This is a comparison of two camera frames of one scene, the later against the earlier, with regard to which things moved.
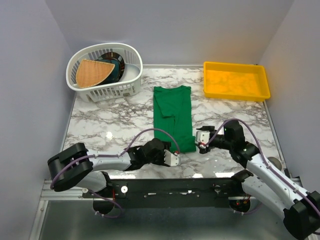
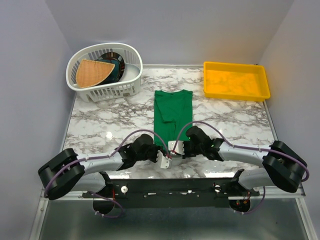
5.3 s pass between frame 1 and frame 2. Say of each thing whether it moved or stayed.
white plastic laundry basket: stayed
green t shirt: stayed
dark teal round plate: stayed
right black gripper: moved
